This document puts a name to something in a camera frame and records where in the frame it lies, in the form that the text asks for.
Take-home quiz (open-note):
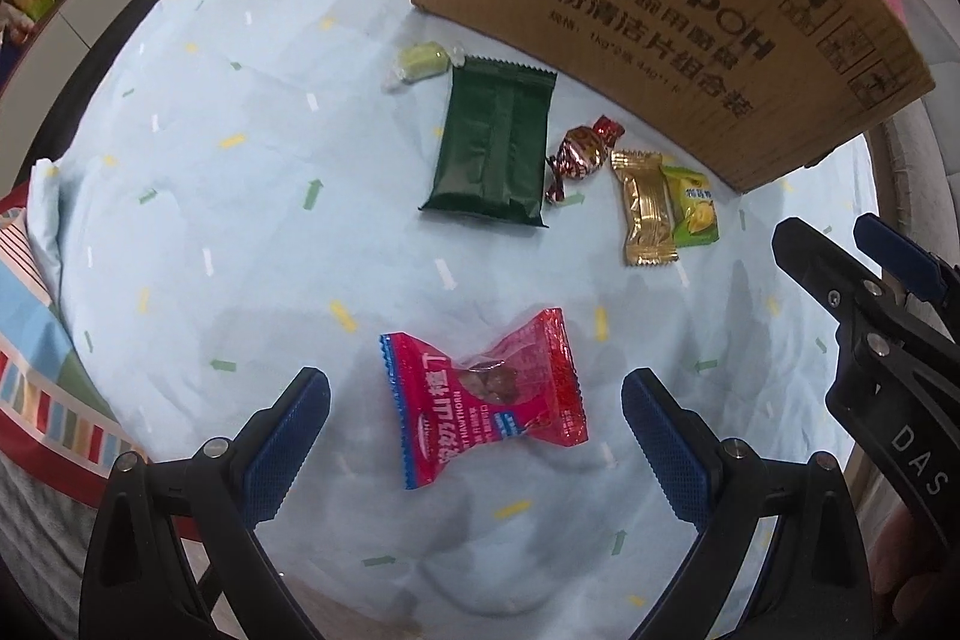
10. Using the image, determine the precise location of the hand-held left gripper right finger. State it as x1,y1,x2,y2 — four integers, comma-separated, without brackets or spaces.
621,368,878,640

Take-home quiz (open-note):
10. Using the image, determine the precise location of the red brown candy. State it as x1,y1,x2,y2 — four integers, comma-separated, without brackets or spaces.
545,115,625,206

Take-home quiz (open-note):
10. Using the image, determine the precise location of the light blue printed tablecloth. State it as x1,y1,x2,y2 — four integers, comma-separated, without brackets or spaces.
26,0,882,618

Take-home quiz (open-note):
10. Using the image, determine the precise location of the pink red snack packet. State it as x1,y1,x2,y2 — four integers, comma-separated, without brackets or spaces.
379,308,588,491

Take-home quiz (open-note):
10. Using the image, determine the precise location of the person's right hand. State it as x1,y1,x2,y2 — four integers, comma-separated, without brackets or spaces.
877,520,960,640

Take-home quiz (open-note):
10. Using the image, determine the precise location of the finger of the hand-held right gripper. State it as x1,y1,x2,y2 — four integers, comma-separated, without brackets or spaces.
772,218,897,341
853,212,960,304

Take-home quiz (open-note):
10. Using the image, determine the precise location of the dark green snack packet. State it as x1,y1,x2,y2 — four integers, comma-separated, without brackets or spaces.
418,53,558,230

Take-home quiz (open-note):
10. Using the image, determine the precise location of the green yellow snack packet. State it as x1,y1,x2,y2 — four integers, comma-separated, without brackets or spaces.
660,164,719,249

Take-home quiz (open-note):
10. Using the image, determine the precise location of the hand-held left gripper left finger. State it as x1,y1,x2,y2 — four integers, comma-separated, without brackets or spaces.
79,366,332,640

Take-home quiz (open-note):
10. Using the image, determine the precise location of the gold snack bar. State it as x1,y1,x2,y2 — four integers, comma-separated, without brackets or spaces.
610,149,680,268

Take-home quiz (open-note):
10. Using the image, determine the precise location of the brown cardboard box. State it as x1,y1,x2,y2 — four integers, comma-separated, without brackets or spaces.
409,0,937,195

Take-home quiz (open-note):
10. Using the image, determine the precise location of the pale green candy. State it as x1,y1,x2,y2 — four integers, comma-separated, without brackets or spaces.
382,40,466,90

